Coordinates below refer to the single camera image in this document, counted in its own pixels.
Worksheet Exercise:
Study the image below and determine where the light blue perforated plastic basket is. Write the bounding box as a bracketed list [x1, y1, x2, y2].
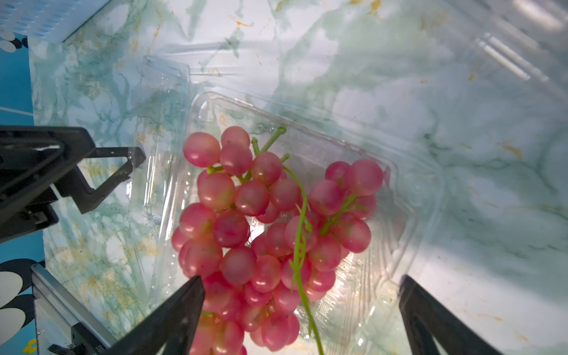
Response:
[0, 0, 108, 44]

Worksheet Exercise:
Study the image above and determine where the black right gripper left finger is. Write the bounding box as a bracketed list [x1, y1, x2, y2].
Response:
[106, 277, 205, 354]

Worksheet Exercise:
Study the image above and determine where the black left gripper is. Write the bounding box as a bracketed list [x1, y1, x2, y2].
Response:
[1, 126, 146, 243]

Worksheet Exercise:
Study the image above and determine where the red grape bunch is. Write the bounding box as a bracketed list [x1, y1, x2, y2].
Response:
[172, 126, 384, 354]

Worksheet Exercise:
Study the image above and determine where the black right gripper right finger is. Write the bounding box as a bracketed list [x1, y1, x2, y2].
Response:
[399, 275, 500, 354]

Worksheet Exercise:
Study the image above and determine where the aluminium front rail frame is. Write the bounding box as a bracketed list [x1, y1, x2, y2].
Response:
[31, 263, 117, 354]

